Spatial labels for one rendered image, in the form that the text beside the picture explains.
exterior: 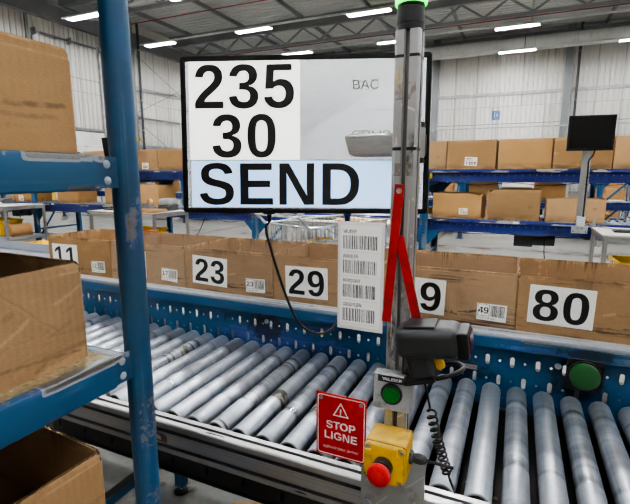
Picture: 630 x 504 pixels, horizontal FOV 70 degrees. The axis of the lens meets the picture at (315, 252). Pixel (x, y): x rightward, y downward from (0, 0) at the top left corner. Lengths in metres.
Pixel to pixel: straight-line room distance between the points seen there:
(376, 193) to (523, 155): 5.04
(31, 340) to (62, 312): 0.04
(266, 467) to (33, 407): 0.68
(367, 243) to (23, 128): 0.53
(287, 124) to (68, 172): 0.53
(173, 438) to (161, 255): 0.88
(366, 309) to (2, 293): 0.55
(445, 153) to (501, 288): 4.64
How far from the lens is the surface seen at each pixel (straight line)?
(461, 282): 1.38
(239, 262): 1.64
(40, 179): 0.43
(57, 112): 0.49
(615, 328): 1.42
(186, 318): 1.82
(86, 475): 0.56
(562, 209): 5.65
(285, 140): 0.89
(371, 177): 0.88
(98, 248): 2.12
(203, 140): 0.93
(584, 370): 1.37
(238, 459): 1.09
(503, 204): 5.63
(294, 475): 1.03
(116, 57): 0.50
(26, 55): 0.48
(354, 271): 0.80
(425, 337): 0.73
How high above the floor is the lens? 1.33
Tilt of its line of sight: 10 degrees down
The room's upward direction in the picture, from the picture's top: straight up
